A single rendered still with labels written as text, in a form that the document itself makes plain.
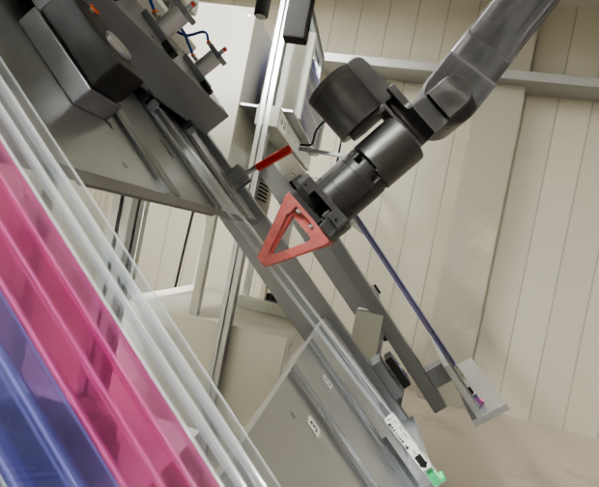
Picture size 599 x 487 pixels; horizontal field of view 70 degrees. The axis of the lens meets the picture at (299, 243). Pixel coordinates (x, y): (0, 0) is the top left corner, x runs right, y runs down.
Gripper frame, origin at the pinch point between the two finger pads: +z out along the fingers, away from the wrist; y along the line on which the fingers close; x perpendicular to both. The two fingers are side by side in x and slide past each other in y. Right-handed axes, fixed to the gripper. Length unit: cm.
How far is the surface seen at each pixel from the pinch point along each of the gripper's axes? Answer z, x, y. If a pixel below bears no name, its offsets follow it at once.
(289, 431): 3.2, 11.8, 18.6
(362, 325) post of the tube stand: 1, 19, -47
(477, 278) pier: -61, 75, -268
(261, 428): 3.1, 10.0, 21.9
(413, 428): 2.2, 29.2, -14.4
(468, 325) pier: -35, 96, -268
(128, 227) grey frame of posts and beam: 18.8, -22.5, -22.3
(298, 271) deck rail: 0.9, 2.2, -19.1
